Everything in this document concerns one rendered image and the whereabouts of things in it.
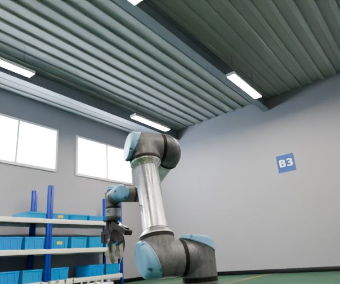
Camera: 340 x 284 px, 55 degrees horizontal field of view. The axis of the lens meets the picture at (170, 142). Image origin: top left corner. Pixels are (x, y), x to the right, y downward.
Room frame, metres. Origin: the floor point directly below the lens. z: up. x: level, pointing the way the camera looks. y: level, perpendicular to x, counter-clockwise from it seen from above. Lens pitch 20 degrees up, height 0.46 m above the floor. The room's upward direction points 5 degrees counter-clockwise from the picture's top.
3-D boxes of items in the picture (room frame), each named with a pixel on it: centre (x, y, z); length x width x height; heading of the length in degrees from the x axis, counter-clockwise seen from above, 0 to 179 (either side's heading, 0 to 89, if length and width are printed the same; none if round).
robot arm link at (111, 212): (1.62, 0.31, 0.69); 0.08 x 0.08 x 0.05
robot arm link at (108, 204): (1.62, 0.31, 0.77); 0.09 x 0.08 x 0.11; 26
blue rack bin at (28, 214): (6.00, 2.67, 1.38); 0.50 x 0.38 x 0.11; 54
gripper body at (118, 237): (1.63, 0.31, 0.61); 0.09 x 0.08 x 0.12; 53
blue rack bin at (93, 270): (7.09, 1.85, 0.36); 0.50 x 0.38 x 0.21; 53
